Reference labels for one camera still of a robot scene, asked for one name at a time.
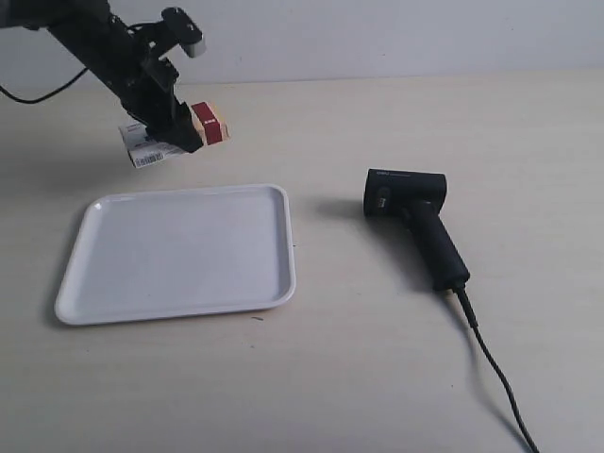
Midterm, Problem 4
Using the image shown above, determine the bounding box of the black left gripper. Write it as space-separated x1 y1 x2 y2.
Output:
101 35 203 154

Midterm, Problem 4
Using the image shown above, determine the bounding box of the white red medicine box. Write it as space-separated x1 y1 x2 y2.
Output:
119 102 229 169

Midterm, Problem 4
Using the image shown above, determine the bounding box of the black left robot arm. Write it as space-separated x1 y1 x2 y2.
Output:
1 1 204 153

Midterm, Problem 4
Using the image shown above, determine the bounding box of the white plastic tray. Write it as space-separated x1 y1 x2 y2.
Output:
55 184 296 326

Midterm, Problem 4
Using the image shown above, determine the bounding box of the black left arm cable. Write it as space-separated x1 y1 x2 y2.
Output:
0 65 91 104

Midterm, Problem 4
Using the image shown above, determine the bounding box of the black scanner cable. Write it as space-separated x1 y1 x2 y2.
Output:
443 281 542 453

